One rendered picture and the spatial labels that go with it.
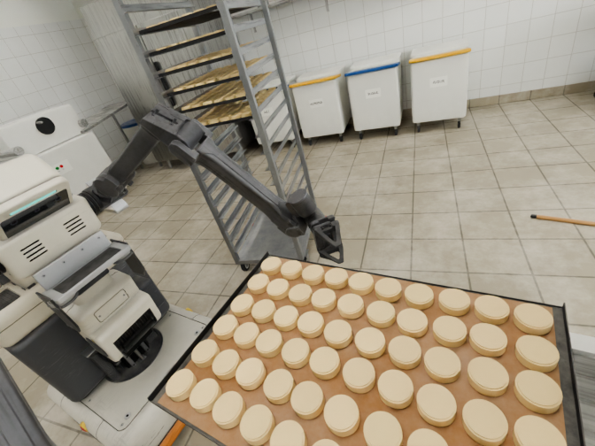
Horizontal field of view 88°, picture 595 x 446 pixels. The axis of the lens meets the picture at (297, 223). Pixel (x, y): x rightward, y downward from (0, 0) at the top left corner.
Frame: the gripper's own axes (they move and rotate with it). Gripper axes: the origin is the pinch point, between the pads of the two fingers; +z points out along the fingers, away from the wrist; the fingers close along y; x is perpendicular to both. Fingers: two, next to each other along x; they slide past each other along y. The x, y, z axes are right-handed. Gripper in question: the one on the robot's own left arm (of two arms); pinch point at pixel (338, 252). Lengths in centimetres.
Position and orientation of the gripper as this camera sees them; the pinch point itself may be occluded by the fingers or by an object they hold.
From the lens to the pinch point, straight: 77.0
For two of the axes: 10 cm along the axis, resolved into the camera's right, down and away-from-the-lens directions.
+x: -9.3, 3.3, -1.3
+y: 2.1, 8.0, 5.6
